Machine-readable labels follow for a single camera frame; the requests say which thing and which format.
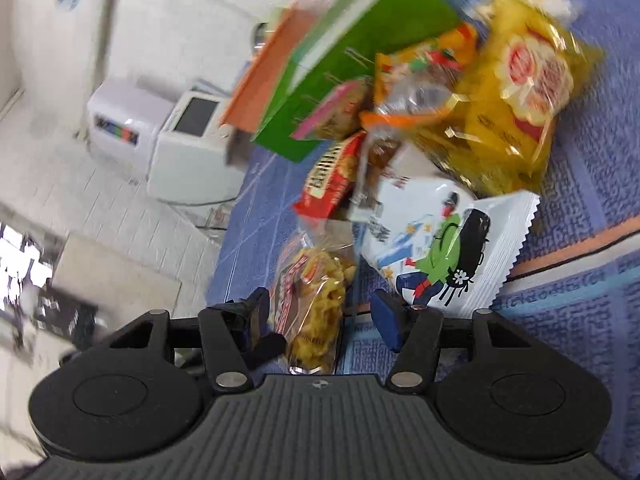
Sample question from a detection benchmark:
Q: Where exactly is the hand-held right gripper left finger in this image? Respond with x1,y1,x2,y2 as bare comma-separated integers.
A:
107,287,288,393

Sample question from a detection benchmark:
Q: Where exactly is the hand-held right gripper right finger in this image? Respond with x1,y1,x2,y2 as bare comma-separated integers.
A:
370,287,533,393

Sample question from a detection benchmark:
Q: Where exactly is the clear fried snack packet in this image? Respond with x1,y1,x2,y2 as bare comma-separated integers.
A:
267,230,358,376

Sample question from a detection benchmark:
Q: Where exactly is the green cardboard box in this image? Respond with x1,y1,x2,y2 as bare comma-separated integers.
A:
250,0,463,163

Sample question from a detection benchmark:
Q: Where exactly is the clear plastic container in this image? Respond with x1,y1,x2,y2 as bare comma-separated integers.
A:
205,205,233,231

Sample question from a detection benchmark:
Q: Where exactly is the white cartoon snack packet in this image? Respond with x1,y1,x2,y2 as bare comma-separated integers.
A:
360,142,542,318

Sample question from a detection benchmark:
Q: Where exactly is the beige board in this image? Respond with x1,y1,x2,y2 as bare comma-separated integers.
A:
50,232,183,321

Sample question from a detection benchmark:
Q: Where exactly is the red snack packet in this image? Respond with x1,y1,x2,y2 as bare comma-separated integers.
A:
292,130,368,221

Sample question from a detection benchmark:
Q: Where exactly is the clear brown snack packet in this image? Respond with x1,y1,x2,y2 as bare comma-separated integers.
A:
352,132,406,221

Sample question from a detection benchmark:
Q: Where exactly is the white appliance with screen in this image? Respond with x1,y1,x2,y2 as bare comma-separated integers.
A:
147,87,248,206

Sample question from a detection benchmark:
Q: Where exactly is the blue checked tablecloth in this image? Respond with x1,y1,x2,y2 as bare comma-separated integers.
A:
205,0,640,480

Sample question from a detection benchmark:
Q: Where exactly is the pink snack packet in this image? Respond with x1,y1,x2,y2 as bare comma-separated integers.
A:
290,77,373,143

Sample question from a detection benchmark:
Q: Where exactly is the large yellow snack packet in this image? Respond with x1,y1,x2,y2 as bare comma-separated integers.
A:
415,0,606,198

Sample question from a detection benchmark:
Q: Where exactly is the orange plastic basin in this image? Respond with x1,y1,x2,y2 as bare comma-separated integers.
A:
220,7,321,133

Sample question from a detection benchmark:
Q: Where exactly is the white water purifier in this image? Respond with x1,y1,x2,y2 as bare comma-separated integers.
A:
86,77,176,181

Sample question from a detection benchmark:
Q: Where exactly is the orange snack packet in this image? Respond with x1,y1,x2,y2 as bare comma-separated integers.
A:
360,22,481,133

